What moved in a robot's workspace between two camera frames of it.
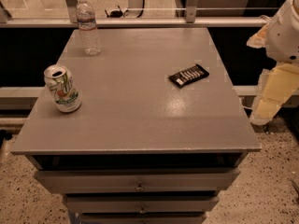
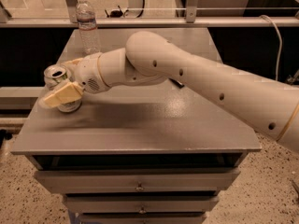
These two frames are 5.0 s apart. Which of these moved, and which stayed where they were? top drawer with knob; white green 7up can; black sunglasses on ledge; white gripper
Moved: white gripper
Stayed: white green 7up can; black sunglasses on ledge; top drawer with knob
